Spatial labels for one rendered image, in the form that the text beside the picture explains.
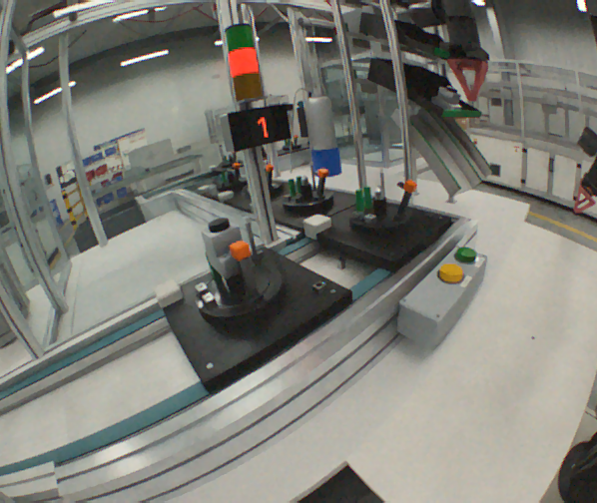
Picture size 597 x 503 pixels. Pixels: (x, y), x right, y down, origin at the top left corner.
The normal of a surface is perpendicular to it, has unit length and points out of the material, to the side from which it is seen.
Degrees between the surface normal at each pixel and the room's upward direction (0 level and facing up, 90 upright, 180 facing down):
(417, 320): 90
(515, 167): 90
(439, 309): 0
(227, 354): 0
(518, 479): 0
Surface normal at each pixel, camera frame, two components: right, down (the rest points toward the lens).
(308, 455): -0.15, -0.88
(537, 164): -0.85, 0.35
